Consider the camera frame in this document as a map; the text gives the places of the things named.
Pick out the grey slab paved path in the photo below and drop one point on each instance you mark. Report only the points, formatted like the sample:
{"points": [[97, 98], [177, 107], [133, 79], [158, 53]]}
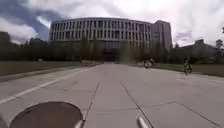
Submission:
{"points": [[113, 86]]}

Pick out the large curved pale building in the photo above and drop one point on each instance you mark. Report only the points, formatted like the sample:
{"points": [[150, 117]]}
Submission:
{"points": [[106, 31]]}

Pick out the group of people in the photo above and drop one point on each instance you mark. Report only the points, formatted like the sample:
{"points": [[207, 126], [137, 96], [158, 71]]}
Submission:
{"points": [[148, 63]]}

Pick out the robot's own part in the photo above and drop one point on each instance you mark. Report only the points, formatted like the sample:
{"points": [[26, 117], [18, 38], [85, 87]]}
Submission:
{"points": [[79, 124], [142, 122]]}

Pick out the row of trees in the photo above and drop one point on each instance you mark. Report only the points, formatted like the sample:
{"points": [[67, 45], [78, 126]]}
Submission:
{"points": [[40, 50]]}

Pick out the person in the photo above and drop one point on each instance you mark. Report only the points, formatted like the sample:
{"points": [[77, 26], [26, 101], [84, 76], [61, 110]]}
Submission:
{"points": [[187, 65]]}

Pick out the white painted line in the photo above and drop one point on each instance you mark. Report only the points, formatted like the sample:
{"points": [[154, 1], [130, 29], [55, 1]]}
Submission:
{"points": [[40, 86]]}

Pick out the grass strip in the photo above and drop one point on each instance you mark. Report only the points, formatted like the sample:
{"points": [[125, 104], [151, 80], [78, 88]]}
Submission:
{"points": [[30, 66], [206, 69]]}

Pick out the low dark building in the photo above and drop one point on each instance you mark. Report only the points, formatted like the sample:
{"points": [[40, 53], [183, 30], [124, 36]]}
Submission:
{"points": [[200, 50]]}

